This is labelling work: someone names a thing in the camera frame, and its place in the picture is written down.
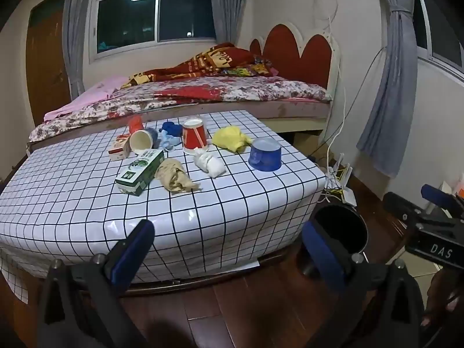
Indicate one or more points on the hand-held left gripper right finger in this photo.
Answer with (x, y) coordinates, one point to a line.
(321, 253)

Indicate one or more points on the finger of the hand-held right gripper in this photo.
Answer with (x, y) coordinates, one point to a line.
(435, 193)
(398, 203)

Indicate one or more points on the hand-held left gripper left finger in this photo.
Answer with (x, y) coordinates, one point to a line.
(134, 250)

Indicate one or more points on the black trash bin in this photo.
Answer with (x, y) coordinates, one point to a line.
(340, 224)

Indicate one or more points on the green carton box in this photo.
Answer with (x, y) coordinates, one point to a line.
(139, 172)

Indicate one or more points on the brown paper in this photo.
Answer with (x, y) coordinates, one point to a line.
(174, 176)

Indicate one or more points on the red and white small box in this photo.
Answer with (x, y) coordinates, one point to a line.
(118, 150)

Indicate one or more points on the blue and cream paper cup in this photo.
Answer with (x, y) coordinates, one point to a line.
(141, 143)

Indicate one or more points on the blue plastic bowl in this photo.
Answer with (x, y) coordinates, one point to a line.
(264, 157)

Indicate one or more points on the light blue face mask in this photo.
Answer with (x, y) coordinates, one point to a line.
(168, 141)

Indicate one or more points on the white tissue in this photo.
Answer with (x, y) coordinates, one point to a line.
(210, 163)

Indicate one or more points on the red wrapper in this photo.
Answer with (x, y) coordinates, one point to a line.
(135, 123)

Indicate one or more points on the blue cloth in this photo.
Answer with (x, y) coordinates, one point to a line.
(171, 127)

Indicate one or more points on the red paper cup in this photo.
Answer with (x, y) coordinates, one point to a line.
(194, 136)

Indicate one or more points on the yellow bag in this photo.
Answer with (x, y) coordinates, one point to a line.
(230, 138)

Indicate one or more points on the white power strip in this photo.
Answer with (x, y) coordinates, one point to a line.
(348, 196)

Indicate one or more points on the white router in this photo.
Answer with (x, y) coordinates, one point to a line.
(342, 174)

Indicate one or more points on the glass window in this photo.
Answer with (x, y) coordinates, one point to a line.
(181, 11)
(446, 43)

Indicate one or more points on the pink cloth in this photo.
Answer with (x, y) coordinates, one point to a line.
(90, 96)

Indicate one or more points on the red scalloped headboard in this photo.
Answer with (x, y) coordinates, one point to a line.
(311, 58)

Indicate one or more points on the red printed blanket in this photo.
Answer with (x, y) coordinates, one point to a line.
(203, 63)

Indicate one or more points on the brown wooden door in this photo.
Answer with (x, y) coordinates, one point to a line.
(43, 61)

